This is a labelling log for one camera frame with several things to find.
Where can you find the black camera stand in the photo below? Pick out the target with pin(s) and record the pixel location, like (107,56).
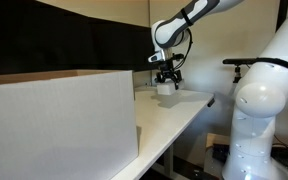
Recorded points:
(237,74)

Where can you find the large white cardboard box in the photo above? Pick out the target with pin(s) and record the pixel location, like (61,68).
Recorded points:
(57,126)

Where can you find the black table edge clamp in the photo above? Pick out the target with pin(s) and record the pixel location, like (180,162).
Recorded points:
(211,102)

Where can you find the black floor device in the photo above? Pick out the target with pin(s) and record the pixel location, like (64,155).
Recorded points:
(221,154)

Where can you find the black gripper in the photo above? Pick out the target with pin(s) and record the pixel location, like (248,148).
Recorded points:
(168,68)

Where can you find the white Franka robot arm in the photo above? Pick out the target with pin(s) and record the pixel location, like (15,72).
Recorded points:
(257,100)

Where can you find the small white box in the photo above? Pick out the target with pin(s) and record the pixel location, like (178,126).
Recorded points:
(165,89)

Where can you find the black computer monitor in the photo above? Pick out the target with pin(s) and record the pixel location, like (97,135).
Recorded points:
(34,36)
(124,46)

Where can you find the brown cardboard sheet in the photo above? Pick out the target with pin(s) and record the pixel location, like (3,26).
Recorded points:
(217,139)

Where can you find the black stereo camera bar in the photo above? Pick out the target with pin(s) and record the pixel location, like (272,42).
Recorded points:
(237,61)

